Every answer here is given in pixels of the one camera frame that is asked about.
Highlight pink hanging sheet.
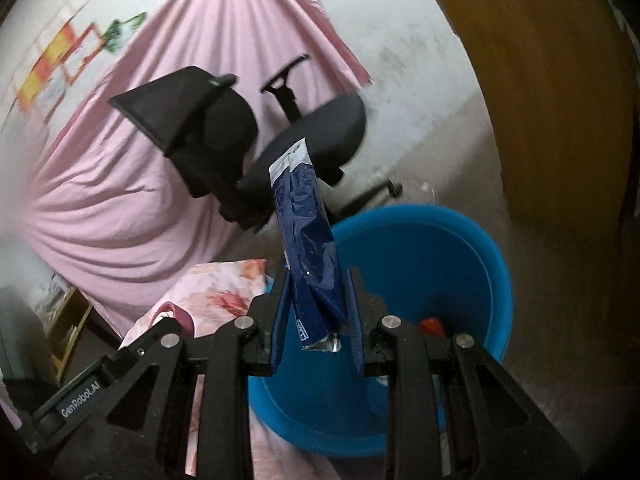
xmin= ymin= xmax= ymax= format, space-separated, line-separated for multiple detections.
xmin=27 ymin=0 xmax=373 ymax=338

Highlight blue plastic bucket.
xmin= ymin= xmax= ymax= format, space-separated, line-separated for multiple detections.
xmin=247 ymin=204 xmax=513 ymax=458

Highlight dark blue packet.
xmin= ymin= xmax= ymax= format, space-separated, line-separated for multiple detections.
xmin=268 ymin=137 xmax=349 ymax=356

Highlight black office chair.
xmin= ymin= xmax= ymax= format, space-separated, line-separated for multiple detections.
xmin=109 ymin=53 xmax=403 ymax=233

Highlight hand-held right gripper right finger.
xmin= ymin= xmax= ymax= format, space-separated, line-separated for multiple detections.
xmin=344 ymin=266 xmax=583 ymax=480

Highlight wooden shelf desk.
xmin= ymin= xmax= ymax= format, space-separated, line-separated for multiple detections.
xmin=47 ymin=287 xmax=94 ymax=383

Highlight pink tape roll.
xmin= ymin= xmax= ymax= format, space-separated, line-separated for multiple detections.
xmin=152 ymin=301 xmax=197 ymax=339

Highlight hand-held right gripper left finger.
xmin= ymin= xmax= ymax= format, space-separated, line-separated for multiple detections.
xmin=52 ymin=267 xmax=295 ymax=480

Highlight floral blanket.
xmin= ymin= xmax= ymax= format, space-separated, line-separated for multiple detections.
xmin=125 ymin=259 xmax=326 ymax=480

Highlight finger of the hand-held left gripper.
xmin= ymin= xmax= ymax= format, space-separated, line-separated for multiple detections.
xmin=119 ymin=318 xmax=187 ymax=357

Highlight group of wall certificates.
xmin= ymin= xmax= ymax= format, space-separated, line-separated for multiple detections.
xmin=0 ymin=0 xmax=118 ymax=131

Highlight wooden cabinet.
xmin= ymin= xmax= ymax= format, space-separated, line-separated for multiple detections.
xmin=415 ymin=0 xmax=640 ymax=241

